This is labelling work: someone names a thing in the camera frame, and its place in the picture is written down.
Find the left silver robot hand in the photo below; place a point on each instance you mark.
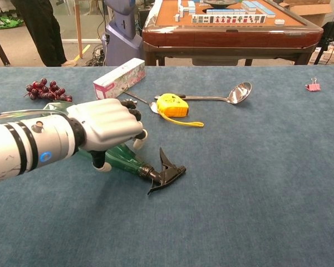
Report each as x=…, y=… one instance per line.
x=108, y=122

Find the green plastic spray bottle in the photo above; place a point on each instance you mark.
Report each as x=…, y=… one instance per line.
x=122, y=159

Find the small steel spoon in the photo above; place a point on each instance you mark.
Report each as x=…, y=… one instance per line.
x=144, y=100

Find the white pink floral box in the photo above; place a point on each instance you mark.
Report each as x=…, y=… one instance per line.
x=119, y=78

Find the yellow tape measure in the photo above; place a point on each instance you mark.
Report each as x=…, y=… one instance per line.
x=174, y=107

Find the dark red grape bunch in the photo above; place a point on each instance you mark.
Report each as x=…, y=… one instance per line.
x=47, y=90

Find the beige sneaker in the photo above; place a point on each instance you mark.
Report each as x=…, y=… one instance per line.
x=70, y=63

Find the wooden pole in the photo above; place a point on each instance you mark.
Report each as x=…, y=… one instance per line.
x=78, y=27

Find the person's black trouser leg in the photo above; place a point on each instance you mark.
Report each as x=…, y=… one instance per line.
x=41, y=30

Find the blue table cloth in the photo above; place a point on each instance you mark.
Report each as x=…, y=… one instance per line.
x=225, y=180

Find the steel soup ladle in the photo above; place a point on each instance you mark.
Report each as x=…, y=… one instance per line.
x=239, y=93

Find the green bag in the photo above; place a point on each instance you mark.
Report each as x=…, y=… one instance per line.
x=5, y=22

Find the brown mahjong table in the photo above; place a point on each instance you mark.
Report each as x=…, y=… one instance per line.
x=228, y=39

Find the row of mahjong tiles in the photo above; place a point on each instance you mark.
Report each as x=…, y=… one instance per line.
x=228, y=19

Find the black round dish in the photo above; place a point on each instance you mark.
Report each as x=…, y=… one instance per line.
x=220, y=2

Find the single white mahjong tile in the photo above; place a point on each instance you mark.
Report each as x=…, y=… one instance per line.
x=279, y=22

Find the pink binder clip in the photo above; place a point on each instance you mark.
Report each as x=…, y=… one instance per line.
x=313, y=87

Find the white plastic basket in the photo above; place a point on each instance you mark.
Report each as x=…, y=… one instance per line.
x=331, y=57

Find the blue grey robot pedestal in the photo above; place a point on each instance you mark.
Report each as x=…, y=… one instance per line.
x=122, y=36

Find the blue backed mahjong tile wall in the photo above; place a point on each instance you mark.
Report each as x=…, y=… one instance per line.
x=257, y=8

